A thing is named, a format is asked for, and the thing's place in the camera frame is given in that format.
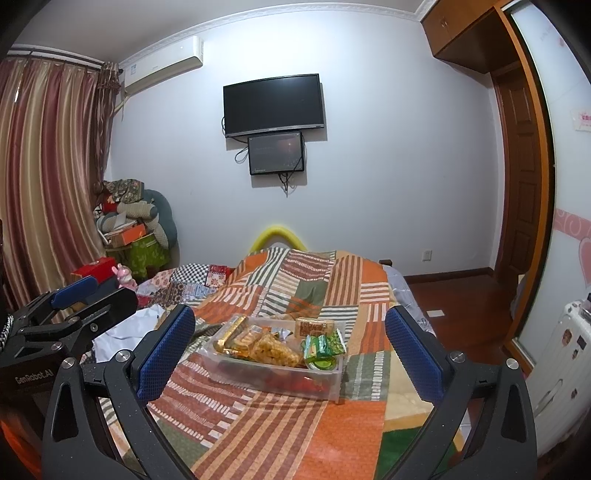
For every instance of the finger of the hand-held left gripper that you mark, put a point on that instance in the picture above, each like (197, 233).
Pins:
(113, 302)
(74, 288)

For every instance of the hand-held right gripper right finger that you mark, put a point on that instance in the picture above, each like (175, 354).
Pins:
(415, 355)

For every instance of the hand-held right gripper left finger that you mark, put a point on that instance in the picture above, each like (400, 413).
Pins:
(166, 355)

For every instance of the clear snack bag green edges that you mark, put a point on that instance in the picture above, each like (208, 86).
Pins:
(323, 350)

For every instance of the clear plastic container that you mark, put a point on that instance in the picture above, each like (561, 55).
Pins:
(258, 378)

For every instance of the orange crispy snack bag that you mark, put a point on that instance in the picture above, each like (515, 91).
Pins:
(274, 350)

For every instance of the pink plush toy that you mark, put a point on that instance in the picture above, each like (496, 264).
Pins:
(124, 277)

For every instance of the red box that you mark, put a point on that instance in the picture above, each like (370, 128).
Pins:
(94, 268)

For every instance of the white plastic bag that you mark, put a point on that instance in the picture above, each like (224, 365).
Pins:
(124, 330)

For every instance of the white paper sheet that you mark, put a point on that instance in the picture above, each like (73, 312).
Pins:
(435, 313)

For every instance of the green printed cloth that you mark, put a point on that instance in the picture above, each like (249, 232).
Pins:
(150, 256)

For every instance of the gold wrapped snack bar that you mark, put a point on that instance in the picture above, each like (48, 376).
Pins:
(231, 334)

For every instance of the orange cardboard box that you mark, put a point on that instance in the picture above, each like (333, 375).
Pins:
(129, 236)

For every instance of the checkered patchwork quilt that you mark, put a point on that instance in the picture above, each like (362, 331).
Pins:
(194, 281)

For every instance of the yellow snack packet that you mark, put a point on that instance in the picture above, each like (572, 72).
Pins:
(244, 344)

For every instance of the grey plush cushion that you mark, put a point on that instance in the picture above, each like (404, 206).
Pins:
(161, 217)

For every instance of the brown label snack packet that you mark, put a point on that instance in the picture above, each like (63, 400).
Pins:
(314, 328)

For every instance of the patterned folded cloth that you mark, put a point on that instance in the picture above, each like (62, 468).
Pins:
(124, 190)

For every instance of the red gold striped curtain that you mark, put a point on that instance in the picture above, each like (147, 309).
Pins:
(51, 175)

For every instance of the red snack packet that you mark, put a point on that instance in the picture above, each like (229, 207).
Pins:
(295, 383)

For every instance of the orange striped patchwork blanket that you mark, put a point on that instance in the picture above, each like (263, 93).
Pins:
(300, 295)

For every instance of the yellow foam hoop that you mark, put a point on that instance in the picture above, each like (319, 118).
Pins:
(277, 230)

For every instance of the brown wooden door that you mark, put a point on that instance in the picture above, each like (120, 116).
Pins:
(521, 194)

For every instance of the pink heart sticker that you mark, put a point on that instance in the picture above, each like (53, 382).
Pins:
(575, 244)

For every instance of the white air conditioner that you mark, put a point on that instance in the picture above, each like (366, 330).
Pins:
(161, 64)

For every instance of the wooden overhead cabinet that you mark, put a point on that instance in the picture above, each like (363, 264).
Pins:
(466, 37)

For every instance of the white wall socket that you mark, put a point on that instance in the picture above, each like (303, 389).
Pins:
(427, 254)

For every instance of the small black wall monitor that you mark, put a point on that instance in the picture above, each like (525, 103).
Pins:
(276, 153)

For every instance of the black wall television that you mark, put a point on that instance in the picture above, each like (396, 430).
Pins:
(274, 105)

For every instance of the white wall sign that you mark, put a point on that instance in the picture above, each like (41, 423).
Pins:
(581, 120)

